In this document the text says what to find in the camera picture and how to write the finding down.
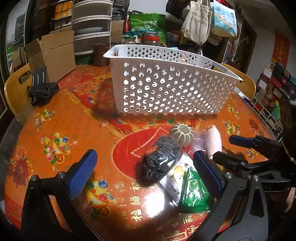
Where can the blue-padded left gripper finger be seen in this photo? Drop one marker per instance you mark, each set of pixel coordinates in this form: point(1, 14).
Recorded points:
point(38, 215)

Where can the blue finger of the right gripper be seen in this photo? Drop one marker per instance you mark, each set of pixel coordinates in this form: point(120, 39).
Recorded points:
point(241, 141)

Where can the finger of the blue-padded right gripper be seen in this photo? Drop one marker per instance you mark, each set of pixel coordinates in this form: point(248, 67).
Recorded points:
point(240, 212)

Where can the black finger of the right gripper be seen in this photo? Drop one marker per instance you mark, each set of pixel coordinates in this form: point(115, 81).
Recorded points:
point(231, 163)

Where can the pink soft roll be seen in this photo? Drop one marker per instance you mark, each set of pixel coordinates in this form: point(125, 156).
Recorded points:
point(213, 141)

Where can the green foil packet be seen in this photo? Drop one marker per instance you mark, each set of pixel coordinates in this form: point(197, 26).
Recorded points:
point(195, 197)

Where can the beige ribbed round sponge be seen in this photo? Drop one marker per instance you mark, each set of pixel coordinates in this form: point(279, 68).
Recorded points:
point(183, 134)

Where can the white cartoon wipes packet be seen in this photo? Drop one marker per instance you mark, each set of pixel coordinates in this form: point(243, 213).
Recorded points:
point(173, 181)

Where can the black mesh scrubber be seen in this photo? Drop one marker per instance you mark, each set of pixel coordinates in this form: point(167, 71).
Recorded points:
point(158, 160)

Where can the right yellow wooden chair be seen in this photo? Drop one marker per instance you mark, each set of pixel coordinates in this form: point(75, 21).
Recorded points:
point(246, 86)

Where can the yellow wooden chair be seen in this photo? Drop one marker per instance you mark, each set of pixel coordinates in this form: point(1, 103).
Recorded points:
point(246, 86)
point(16, 90)

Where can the shelf with boxes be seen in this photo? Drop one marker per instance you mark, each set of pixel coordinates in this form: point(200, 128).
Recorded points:
point(274, 100)

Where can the white perforated plastic basket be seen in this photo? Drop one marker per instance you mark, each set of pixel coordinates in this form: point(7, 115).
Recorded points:
point(152, 79)

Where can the blue illustrated paper bag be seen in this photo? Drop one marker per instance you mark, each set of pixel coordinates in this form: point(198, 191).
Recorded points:
point(224, 23)

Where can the beige canvas tote bag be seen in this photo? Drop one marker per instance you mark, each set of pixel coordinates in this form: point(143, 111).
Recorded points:
point(197, 24)

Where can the left yellow wooden chair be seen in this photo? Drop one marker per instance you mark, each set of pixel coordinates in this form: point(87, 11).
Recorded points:
point(16, 90)

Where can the black phone clamp stand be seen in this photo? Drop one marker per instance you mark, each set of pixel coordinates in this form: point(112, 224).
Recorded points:
point(40, 91)

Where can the red-lid pickle jar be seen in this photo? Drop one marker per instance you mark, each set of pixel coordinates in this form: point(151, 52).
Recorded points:
point(150, 38)

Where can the green shopping bag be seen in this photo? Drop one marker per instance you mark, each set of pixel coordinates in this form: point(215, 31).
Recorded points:
point(154, 22)

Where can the brown cardboard box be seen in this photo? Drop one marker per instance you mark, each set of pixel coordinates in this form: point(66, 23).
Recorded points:
point(55, 51)

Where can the brown ceramic mug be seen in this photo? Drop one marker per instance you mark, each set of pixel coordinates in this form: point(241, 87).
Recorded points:
point(98, 51)

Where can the grey tiered food cover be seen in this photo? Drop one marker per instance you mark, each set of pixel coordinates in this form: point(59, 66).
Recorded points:
point(91, 23)

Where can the red wall banner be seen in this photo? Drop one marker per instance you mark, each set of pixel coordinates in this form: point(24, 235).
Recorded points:
point(281, 49)

